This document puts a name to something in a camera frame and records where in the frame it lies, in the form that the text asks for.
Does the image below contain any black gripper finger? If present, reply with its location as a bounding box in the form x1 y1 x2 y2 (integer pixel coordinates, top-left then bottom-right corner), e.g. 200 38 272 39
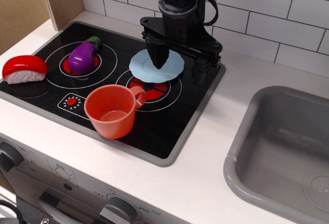
146 39 169 69
192 57 210 85

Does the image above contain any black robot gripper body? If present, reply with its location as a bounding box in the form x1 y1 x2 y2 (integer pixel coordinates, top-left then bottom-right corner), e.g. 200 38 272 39
140 12 223 67

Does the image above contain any orange plastic cup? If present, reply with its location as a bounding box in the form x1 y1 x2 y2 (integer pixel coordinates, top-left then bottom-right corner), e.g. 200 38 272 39
84 84 147 139

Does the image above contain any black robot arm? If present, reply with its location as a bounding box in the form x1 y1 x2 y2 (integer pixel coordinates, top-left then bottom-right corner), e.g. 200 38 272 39
140 0 223 85

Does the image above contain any light blue plate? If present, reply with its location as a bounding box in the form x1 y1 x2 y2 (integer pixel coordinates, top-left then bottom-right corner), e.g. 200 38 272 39
129 49 185 83

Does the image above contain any black toy stovetop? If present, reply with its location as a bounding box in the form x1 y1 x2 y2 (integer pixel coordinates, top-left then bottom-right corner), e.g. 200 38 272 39
1 22 225 167

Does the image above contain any purple toy eggplant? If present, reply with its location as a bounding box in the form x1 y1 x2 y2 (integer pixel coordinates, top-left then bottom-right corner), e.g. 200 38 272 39
68 36 101 74

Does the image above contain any grey sink basin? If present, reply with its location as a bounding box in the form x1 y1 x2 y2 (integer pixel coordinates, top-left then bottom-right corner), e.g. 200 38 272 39
224 86 328 223

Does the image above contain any red toy sushi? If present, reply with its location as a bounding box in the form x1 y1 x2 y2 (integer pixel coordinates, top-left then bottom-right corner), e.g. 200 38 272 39
2 55 48 84

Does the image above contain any wooden side panel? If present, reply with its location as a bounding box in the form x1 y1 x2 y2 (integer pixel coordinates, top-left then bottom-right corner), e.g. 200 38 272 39
1 0 84 53

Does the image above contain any grey right oven knob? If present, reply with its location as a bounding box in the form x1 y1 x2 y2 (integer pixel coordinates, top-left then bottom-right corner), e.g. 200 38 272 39
100 197 137 224

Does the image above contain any grey oven knob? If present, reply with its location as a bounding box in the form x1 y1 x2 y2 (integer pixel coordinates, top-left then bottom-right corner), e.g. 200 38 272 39
100 197 137 224
1 142 24 172

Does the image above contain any grey left oven knob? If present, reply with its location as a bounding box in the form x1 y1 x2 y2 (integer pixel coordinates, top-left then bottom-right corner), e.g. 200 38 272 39
1 142 24 172

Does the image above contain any black cable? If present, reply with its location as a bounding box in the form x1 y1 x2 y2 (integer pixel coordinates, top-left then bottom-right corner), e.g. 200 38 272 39
203 0 219 27

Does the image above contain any grey oven door handle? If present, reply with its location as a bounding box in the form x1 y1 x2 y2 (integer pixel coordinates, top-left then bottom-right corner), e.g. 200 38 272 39
36 192 106 223

